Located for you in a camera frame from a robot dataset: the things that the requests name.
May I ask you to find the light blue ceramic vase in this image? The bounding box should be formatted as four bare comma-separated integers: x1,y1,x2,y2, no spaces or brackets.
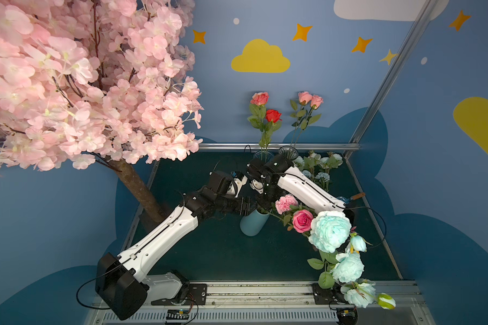
240,208,270,237

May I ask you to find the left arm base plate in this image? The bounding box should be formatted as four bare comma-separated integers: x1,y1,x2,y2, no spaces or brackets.
150,283,207,306

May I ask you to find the blue rose stem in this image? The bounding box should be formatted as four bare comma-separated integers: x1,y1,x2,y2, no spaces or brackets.
303,150,322,179
308,211,368,289

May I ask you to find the aluminium frame back bar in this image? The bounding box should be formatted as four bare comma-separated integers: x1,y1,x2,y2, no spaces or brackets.
194,141,360,153

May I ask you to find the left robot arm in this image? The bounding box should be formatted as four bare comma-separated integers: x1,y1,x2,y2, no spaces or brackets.
94,171,255,321

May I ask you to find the red and coral rose stem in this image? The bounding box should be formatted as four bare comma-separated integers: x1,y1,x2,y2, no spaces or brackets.
247,92,282,150

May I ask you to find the clear ribbed glass vase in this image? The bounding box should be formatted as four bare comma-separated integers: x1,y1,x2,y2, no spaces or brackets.
279,146,299,161

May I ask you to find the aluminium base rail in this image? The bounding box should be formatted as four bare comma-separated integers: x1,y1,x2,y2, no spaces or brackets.
83,279,435,325

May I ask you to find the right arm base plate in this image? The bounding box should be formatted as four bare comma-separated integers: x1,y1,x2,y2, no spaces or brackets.
312,283,348,305

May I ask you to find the pink cherry blossom tree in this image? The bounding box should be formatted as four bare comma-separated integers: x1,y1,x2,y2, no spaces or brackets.
0,1,202,222

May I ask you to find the aluminium frame corner post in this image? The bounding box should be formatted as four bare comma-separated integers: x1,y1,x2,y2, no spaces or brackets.
343,0,439,161

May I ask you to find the pink carnation rose stem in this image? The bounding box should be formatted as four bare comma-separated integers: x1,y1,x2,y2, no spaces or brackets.
268,194,316,238

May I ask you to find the purple ribbed glass vase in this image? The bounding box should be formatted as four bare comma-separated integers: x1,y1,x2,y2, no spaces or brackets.
253,149,274,163

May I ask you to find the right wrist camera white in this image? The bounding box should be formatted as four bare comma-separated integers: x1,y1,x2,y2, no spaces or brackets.
250,180,264,194

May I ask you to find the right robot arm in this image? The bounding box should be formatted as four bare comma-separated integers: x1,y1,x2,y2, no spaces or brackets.
247,154,355,223

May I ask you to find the blue flower bunch purple vase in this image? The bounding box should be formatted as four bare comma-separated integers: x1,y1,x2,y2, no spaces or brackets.
321,152,343,170

